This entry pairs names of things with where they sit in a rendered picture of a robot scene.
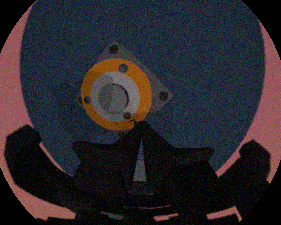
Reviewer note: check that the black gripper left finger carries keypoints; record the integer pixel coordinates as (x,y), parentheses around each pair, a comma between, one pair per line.
(121,155)

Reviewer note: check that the orange round plate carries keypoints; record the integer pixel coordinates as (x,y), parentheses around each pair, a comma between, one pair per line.
(134,80)

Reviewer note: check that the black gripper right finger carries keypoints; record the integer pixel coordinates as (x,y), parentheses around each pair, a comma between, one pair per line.
(159,155)

